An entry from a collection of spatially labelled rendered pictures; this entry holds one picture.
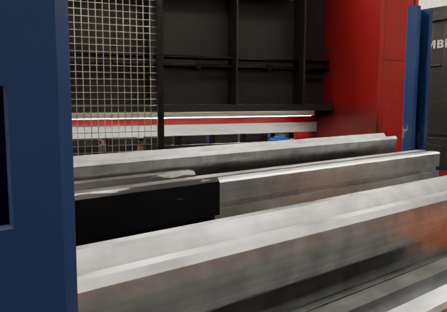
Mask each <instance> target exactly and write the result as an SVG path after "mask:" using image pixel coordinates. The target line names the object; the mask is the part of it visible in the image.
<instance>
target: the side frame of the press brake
mask: <svg viewBox="0 0 447 312"><path fill-rule="evenodd" d="M418 4H419V0H325V23H324V50H323V60H324V61H329V64H323V68H329V72H327V71H323V103H322V104H334V110H317V131H316V132H294V140H296V139H306V138H323V137H332V136H350V135H359V134H376V133H384V134H385V136H386V137H387V136H396V137H397V141H396V148H395V151H394V152H401V146H402V117H403V101H404V72H405V56H406V26H407V11H408V7H411V6H415V5H418Z"/></svg>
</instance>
